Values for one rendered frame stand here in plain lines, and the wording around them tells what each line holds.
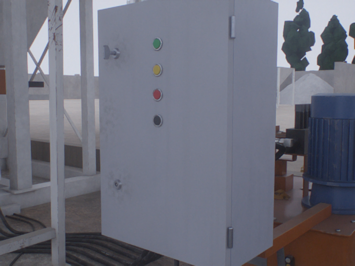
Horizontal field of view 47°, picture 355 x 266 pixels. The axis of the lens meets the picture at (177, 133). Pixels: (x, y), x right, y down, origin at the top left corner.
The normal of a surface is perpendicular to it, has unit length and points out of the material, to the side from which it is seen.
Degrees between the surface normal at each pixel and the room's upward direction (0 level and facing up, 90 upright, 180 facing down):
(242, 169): 90
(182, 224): 90
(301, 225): 90
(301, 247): 90
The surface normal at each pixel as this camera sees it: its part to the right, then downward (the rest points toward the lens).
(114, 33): -0.63, 0.07
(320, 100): -0.88, 0.04
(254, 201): 0.77, 0.06
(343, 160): -0.14, 0.10
